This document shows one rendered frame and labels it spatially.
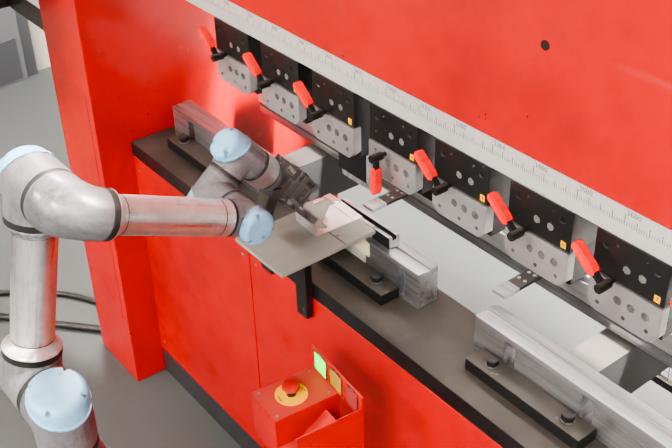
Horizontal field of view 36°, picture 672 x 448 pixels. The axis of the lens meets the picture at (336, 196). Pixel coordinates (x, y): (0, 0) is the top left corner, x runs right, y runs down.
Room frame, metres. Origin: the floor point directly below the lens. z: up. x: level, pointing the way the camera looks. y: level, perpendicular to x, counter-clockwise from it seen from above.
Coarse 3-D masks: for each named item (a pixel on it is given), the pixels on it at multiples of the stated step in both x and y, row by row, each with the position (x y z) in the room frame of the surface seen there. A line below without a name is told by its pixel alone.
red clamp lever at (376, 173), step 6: (372, 156) 1.83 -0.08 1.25; (378, 156) 1.83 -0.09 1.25; (384, 156) 1.85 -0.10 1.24; (372, 162) 1.82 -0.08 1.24; (378, 162) 1.84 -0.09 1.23; (372, 168) 1.83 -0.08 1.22; (378, 168) 1.84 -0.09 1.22; (372, 174) 1.83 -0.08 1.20; (378, 174) 1.83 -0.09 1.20; (372, 180) 1.83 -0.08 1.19; (378, 180) 1.83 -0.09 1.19; (372, 186) 1.83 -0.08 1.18; (378, 186) 1.83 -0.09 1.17; (372, 192) 1.83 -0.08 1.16; (378, 192) 1.83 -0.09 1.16
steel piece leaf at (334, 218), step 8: (328, 208) 2.01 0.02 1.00; (336, 208) 2.01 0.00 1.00; (296, 216) 1.97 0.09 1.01; (328, 216) 1.98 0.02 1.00; (336, 216) 1.98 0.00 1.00; (344, 216) 1.98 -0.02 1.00; (304, 224) 1.94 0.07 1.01; (312, 224) 1.95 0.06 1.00; (328, 224) 1.95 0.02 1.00; (336, 224) 1.95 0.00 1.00; (344, 224) 1.94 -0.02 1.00; (312, 232) 1.91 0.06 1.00; (320, 232) 1.91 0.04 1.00
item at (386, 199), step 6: (390, 192) 2.07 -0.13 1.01; (396, 192) 2.07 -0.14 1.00; (402, 192) 2.07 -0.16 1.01; (426, 192) 2.07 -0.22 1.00; (378, 198) 2.05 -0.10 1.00; (384, 198) 2.05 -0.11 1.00; (390, 198) 2.04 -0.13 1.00; (396, 198) 2.04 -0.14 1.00; (402, 198) 2.05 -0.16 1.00; (366, 204) 2.02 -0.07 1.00; (372, 204) 2.02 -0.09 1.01; (378, 204) 2.02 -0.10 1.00; (384, 204) 2.02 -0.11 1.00; (372, 210) 2.00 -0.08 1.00
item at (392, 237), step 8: (344, 200) 2.05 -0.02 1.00; (352, 208) 2.02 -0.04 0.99; (360, 208) 2.01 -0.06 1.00; (368, 216) 1.98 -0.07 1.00; (376, 224) 1.95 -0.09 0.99; (384, 224) 1.94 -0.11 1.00; (376, 232) 1.92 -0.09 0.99; (384, 232) 1.91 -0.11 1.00; (392, 232) 1.91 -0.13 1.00; (376, 240) 1.92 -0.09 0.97; (384, 240) 1.90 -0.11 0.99; (392, 240) 1.89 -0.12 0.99
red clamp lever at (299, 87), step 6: (294, 84) 2.04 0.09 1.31; (300, 84) 2.04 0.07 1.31; (300, 90) 2.03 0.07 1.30; (306, 90) 2.04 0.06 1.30; (300, 96) 2.03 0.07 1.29; (306, 96) 2.02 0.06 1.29; (306, 102) 2.01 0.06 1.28; (312, 102) 2.02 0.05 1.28; (312, 108) 2.01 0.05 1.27; (312, 114) 1.99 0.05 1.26; (318, 114) 2.00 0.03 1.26; (312, 120) 1.99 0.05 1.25
